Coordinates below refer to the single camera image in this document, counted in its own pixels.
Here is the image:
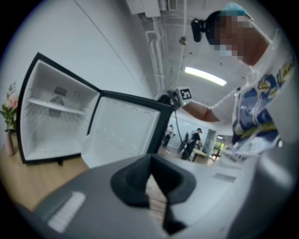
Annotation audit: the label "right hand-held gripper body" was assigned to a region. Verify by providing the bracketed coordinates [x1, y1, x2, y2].
[155, 86, 194, 110]

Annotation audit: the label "long ceiling light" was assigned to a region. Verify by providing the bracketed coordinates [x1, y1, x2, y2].
[184, 66, 228, 86]

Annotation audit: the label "person's right forearm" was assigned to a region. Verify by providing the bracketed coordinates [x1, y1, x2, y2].
[183, 101, 221, 123]

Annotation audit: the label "black fridge door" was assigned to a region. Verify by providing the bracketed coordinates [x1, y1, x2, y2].
[81, 90, 175, 169]

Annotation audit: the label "person's head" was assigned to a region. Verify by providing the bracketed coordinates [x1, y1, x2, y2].
[205, 9, 273, 68]

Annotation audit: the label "teal cap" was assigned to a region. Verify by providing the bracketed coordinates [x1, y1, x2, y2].
[219, 2, 255, 22]

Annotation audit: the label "white printed hoodie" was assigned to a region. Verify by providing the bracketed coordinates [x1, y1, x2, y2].
[209, 28, 298, 161]

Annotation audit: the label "low wooden bench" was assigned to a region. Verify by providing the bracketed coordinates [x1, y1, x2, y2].
[192, 150, 209, 163]

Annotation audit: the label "pink vase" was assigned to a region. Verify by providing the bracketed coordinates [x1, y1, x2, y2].
[4, 131, 16, 157]

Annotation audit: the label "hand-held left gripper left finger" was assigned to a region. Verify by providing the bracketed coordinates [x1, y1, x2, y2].
[109, 154, 168, 221]

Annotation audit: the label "white fridge shelf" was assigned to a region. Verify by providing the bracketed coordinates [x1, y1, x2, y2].
[26, 97, 88, 116]

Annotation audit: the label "white ceiling pipes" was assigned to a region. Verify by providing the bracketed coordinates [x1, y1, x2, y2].
[145, 14, 167, 94]

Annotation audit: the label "white ceiling air conditioner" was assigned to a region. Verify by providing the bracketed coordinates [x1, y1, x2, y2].
[126, 0, 178, 17]

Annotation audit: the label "black mini fridge cabinet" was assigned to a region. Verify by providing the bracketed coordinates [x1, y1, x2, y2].
[16, 52, 103, 167]

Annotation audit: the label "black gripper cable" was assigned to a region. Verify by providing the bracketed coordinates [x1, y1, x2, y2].
[173, 108, 185, 150]

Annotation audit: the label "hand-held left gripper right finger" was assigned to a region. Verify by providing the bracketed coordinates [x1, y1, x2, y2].
[150, 154, 197, 235]

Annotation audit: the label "black head camera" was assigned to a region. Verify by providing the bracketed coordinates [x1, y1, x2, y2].
[190, 18, 208, 43]

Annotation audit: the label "pink artificial flowers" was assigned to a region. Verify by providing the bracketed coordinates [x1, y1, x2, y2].
[0, 82, 19, 134]

